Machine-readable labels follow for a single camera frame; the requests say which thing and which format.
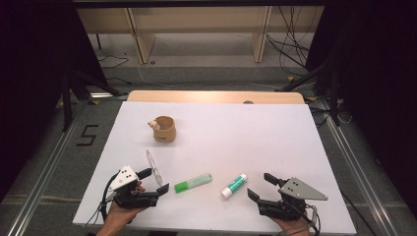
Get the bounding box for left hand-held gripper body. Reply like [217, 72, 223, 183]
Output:
[103, 164, 160, 210]

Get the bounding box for left hand-held gripper cable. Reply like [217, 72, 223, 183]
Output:
[86, 171, 121, 228]

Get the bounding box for dark curtain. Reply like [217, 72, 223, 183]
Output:
[0, 0, 109, 205]
[306, 0, 417, 210]

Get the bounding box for person's right hand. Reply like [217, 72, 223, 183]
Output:
[271, 214, 313, 236]

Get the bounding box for wooden shelf unit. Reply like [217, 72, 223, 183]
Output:
[76, 6, 326, 65]

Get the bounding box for right hand-held gripper cable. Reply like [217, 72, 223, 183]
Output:
[284, 202, 322, 236]

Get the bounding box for black metal frame bar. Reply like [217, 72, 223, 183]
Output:
[70, 0, 328, 8]

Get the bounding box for wooden table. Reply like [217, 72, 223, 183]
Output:
[126, 89, 306, 106]

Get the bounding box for aluminium floor rail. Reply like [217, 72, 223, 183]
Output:
[317, 97, 399, 236]
[5, 104, 83, 236]

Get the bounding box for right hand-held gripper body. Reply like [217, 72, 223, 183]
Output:
[257, 176, 328, 222]

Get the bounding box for white green glue stick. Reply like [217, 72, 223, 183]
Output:
[220, 173, 249, 200]

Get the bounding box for hand-held gripper cable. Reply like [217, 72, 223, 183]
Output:
[284, 202, 322, 236]
[86, 171, 121, 228]

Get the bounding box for tan pen holder cup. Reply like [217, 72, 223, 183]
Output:
[147, 115, 177, 144]

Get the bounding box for clear pen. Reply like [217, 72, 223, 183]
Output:
[146, 149, 164, 187]

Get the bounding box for tangle of black cables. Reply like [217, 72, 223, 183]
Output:
[265, 5, 318, 77]

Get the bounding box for white board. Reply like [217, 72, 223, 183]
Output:
[72, 100, 358, 235]

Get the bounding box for person's left hand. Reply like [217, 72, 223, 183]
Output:
[104, 201, 148, 227]

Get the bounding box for black floor cable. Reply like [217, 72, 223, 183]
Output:
[97, 54, 130, 69]
[106, 77, 132, 87]
[338, 188, 373, 232]

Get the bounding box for black metal stand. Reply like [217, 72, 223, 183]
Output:
[61, 69, 123, 133]
[274, 55, 342, 127]

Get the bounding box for green highlighter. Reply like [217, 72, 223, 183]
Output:
[173, 173, 213, 195]

